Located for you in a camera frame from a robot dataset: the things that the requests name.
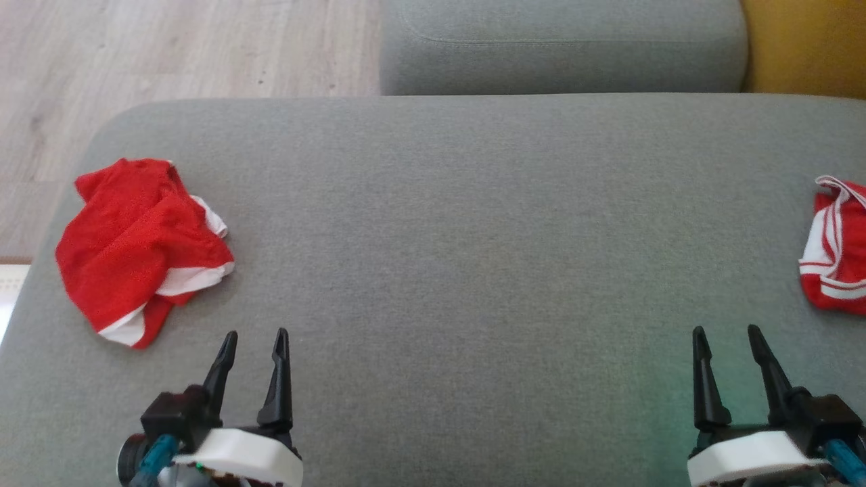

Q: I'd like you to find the red mesh shorts white stripe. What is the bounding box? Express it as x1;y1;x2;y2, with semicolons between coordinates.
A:
54;158;236;350

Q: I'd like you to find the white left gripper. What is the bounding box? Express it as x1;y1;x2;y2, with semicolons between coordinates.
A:
173;327;304;487

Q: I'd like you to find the red shirt with white sleeves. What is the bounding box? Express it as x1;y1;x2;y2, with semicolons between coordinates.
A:
798;175;866;317

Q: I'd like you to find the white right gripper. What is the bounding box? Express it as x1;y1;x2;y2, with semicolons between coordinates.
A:
687;324;830;487

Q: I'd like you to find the large grey sofa seat cushion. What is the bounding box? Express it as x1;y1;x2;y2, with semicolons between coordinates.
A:
0;93;866;487

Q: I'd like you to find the grey sofa back cushion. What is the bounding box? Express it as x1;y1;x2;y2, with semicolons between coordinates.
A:
379;0;748;97

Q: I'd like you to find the mustard yellow cushion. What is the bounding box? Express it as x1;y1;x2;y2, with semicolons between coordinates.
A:
739;0;866;101

